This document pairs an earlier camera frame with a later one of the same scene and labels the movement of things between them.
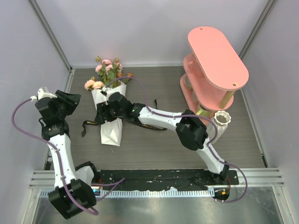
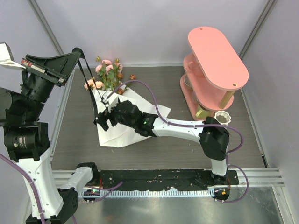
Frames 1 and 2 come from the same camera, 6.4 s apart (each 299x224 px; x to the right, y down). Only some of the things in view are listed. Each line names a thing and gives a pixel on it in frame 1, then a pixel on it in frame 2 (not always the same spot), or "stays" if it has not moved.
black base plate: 184,179 stays
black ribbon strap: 96,123 to 93,94
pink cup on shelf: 194,66 stays
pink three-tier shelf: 212,73 stays
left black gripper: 72,101 to 58,68
